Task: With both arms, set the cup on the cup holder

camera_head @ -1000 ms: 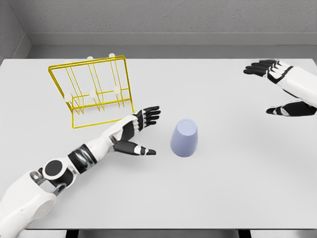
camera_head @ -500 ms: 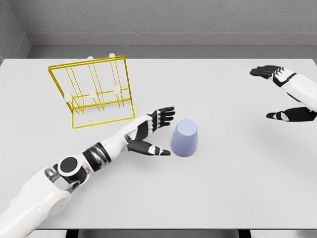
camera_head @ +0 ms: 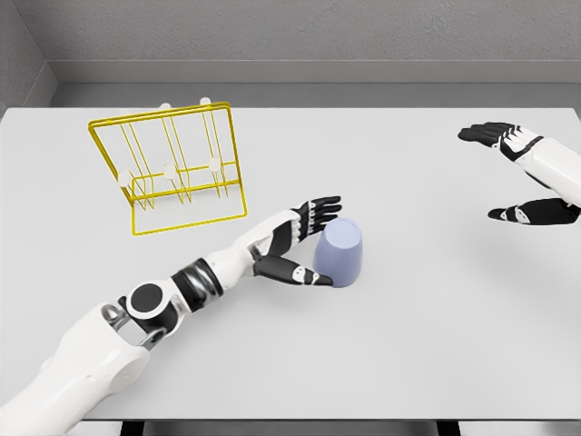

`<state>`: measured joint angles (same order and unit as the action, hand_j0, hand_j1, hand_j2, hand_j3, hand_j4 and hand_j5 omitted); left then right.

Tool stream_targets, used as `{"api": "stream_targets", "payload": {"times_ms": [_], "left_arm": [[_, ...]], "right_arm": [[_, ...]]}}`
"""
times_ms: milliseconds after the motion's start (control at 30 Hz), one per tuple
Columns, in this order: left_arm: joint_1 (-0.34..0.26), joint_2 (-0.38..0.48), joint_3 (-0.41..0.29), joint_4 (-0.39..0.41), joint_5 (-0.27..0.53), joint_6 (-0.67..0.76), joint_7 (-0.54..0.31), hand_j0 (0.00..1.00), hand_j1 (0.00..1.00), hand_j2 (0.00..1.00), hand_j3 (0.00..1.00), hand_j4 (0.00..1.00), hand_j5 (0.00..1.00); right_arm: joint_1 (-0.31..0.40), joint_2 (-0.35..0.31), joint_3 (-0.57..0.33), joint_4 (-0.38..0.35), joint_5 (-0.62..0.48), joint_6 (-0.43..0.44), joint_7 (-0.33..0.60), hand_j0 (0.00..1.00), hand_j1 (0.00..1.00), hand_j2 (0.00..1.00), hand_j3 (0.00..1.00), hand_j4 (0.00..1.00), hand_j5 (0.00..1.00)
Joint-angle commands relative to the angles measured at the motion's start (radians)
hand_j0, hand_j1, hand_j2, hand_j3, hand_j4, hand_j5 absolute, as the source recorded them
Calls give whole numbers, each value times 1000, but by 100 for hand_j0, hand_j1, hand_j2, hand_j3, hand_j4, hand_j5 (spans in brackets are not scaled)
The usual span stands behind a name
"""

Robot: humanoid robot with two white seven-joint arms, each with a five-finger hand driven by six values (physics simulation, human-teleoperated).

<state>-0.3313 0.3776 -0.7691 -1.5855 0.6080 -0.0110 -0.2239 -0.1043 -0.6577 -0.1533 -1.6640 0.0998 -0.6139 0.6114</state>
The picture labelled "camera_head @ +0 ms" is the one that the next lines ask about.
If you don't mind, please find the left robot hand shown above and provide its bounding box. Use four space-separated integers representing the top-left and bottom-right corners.
234 195 343 287

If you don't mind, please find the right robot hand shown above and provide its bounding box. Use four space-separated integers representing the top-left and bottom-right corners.
457 122 581 224

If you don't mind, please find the lavender cup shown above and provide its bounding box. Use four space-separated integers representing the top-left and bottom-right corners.
313 217 364 289

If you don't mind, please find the yellow wire cup holder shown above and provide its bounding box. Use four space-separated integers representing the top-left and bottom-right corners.
87 96 249 237

